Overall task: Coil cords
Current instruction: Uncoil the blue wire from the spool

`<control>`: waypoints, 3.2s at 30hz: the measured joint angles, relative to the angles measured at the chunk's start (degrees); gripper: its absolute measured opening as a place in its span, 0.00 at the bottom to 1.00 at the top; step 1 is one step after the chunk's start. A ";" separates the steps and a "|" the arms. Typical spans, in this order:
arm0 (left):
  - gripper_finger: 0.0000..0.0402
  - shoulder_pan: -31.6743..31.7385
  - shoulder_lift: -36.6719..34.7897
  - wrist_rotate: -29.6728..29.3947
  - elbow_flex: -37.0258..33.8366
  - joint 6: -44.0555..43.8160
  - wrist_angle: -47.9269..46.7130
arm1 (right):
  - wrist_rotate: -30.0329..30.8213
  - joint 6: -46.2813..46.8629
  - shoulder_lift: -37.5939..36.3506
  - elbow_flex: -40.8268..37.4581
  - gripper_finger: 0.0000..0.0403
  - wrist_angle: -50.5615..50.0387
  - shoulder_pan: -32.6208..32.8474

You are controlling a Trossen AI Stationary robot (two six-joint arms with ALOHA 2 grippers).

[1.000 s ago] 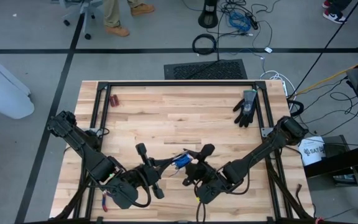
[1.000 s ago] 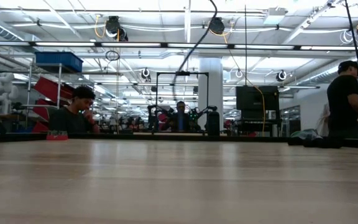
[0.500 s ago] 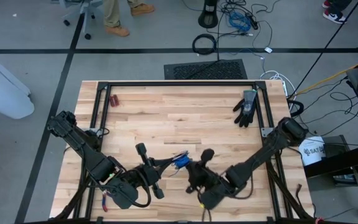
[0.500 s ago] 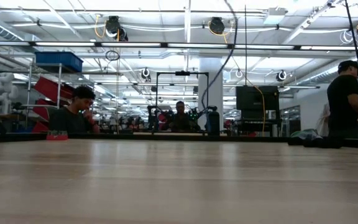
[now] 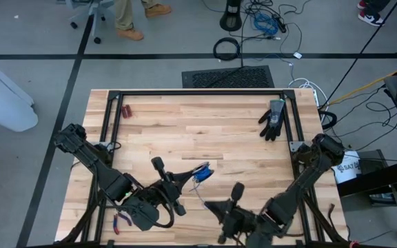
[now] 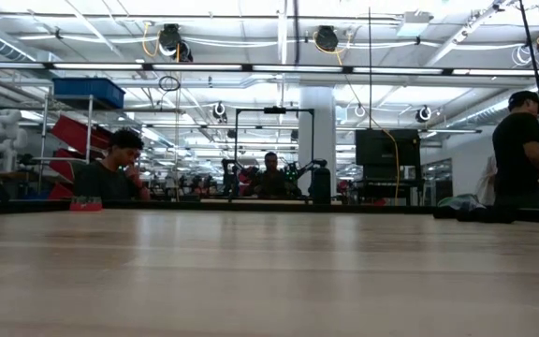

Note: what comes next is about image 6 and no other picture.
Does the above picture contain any black workstation frame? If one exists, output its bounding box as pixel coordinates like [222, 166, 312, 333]
[233, 106, 316, 198]

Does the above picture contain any yellow reel cable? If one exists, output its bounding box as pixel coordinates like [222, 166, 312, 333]
[140, 21, 161, 58]

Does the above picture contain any person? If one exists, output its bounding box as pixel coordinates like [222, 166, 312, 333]
[473, 154, 498, 206]
[253, 151, 299, 198]
[73, 127, 152, 202]
[491, 90, 539, 210]

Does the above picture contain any blue plastic bin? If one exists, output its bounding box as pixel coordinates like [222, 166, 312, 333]
[52, 77, 126, 110]

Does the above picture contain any thin black hanging cable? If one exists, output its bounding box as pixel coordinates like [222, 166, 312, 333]
[368, 7, 373, 130]

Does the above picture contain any white column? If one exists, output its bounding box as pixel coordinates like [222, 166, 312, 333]
[297, 85, 338, 197]

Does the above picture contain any metal shelf rack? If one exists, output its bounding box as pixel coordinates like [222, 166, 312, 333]
[35, 93, 144, 203]

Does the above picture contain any yellow hanging cable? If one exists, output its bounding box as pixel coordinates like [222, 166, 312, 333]
[313, 31, 401, 200]

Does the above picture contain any black cable loop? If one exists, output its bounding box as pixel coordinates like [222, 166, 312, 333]
[157, 74, 182, 93]

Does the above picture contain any black monitor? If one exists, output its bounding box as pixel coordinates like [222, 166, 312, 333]
[354, 128, 422, 168]

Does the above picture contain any black monitor cart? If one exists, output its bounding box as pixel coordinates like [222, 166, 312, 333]
[353, 164, 423, 207]

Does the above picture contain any small red object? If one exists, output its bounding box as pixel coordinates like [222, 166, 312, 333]
[69, 196, 104, 212]

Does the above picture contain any red storage bin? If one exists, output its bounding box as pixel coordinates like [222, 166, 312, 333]
[49, 115, 111, 154]
[47, 148, 77, 183]
[49, 181, 75, 201]

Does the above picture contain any white ceiling box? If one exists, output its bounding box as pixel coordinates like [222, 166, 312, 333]
[396, 11, 434, 37]

